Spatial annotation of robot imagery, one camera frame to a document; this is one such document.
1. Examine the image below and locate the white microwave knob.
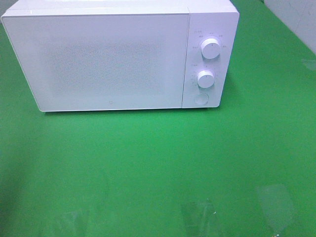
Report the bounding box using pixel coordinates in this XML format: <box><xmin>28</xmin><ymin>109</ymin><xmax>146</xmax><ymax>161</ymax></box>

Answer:
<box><xmin>197</xmin><ymin>70</ymin><xmax>215</xmax><ymax>88</ymax></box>
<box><xmin>200</xmin><ymin>37</ymin><xmax>221</xmax><ymax>59</ymax></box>

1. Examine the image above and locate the white microwave door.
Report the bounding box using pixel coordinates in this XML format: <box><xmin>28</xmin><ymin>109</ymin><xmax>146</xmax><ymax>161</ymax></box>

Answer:
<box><xmin>2</xmin><ymin>14</ymin><xmax>189</xmax><ymax>112</ymax></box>

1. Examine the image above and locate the round door release button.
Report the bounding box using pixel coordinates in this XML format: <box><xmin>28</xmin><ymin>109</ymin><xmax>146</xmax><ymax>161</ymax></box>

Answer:
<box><xmin>194</xmin><ymin>93</ymin><xmax>209</xmax><ymax>106</ymax></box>

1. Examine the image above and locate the white microwave oven body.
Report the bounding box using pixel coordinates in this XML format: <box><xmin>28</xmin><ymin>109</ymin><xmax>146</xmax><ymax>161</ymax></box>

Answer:
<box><xmin>1</xmin><ymin>0</ymin><xmax>239</xmax><ymax>109</ymax></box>

